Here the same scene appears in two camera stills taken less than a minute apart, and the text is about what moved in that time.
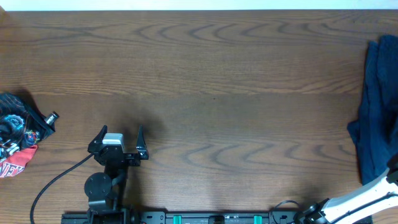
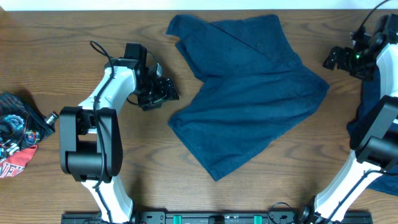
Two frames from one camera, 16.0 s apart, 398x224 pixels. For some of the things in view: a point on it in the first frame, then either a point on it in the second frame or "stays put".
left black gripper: [142, 154] → [165, 93]
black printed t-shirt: [21, 126] stays put
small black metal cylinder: [51, 118] stays put
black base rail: [184, 218] stays put
